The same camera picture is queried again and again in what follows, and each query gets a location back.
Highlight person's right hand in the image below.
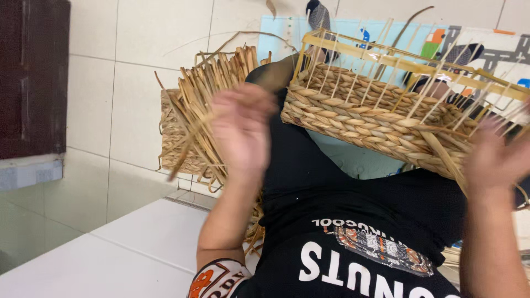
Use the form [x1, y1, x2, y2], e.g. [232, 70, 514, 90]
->
[462, 103, 530, 198]

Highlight person's left hand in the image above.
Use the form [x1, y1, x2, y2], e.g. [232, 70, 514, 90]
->
[210, 83, 279, 177]

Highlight pile of dried reed strands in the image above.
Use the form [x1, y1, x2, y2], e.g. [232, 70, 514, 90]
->
[154, 45, 274, 193]

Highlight thin curved reed strand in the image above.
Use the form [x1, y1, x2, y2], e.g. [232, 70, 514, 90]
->
[163, 30, 298, 57]

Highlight road print play mat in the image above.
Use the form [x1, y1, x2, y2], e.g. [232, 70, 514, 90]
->
[258, 15, 530, 179]

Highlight flat dried reed strand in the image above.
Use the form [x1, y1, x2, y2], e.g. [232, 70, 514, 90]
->
[418, 129, 470, 197]

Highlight black trousers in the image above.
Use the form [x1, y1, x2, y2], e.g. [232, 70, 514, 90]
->
[245, 53, 530, 209]

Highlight small finished woven basket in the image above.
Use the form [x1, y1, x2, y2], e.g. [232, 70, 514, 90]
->
[159, 88, 210, 175]

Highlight person's grey right sock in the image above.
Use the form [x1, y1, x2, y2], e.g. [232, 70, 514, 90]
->
[444, 42, 485, 67]

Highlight person's grey sock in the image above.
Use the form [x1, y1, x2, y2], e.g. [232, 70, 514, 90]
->
[444, 42, 485, 67]
[306, 0, 341, 63]

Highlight person's grey left sock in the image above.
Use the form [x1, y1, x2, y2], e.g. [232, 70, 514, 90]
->
[306, 0, 341, 63]

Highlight unfinished woven straw basket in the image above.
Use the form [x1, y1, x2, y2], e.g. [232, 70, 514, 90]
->
[281, 17, 530, 209]

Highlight brown curved reed strand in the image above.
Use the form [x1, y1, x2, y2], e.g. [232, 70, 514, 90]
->
[390, 5, 435, 47]

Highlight black printed t-shirt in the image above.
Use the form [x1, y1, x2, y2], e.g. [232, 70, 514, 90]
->
[187, 167, 469, 298]

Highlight dark brown wooden door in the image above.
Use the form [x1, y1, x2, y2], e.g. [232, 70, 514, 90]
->
[0, 0, 71, 161]

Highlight grey door sill block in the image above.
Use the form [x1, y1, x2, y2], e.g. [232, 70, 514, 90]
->
[0, 154, 65, 192]

